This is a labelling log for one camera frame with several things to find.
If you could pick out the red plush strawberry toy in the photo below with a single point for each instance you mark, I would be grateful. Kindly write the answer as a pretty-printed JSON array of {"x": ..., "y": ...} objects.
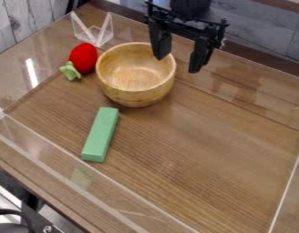
[{"x": 81, "y": 61}]

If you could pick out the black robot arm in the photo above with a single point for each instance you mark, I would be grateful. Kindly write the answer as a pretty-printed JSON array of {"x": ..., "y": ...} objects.
[{"x": 187, "y": 20}]

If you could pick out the black table clamp mount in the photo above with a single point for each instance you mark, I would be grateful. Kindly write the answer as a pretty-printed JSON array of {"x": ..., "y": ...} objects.
[{"x": 40, "y": 224}]

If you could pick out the green rectangular block stick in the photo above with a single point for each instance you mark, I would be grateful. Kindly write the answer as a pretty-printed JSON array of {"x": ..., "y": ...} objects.
[{"x": 100, "y": 135}]

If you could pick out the light wooden bowl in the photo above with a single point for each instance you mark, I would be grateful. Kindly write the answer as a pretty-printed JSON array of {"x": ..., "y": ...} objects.
[{"x": 134, "y": 78}]

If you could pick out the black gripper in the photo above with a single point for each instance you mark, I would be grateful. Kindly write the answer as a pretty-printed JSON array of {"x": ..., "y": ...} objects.
[{"x": 194, "y": 18}]

